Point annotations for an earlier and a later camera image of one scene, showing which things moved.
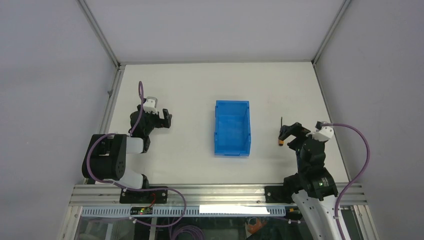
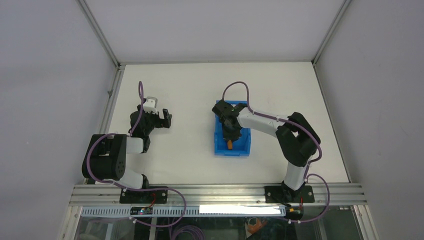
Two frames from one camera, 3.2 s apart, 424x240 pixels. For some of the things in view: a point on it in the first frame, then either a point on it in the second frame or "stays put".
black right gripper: (287, 130) -> (232, 136)
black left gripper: (161, 123) stays put
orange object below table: (253, 229) stays put
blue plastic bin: (232, 128) stays put
